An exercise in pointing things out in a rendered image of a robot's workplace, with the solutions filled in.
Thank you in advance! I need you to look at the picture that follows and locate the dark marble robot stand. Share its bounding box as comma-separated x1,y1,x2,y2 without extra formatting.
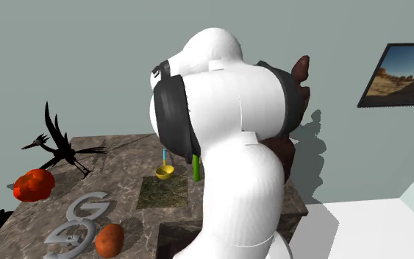
155,220,208,259

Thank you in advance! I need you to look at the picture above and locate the silver letter sculpture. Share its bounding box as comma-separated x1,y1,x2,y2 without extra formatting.
43,191,117,259

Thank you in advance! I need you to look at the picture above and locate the brown marble table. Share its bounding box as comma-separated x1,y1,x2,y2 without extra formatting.
0,133,310,259

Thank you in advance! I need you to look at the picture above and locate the brown potato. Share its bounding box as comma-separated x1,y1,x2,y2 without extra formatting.
94,223,126,259

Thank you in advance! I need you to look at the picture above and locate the framed desert wall picture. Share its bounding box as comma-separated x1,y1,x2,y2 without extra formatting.
357,42,414,109

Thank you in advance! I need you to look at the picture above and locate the red orange tomato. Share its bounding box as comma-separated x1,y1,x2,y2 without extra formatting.
13,168,56,203

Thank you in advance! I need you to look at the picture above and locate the green cylinder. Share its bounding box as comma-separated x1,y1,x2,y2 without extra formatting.
192,153,204,182

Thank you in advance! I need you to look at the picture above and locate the brown figure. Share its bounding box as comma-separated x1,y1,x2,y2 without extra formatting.
259,54,312,185

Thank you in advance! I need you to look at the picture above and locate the mossy green square mat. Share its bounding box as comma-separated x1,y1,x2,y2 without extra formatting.
135,174,190,210

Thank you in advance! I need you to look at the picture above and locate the black bird figure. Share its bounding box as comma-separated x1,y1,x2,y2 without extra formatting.
21,101,108,180

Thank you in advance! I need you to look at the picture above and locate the yellow ladle with blue handle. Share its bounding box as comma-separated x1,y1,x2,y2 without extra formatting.
155,148,176,181

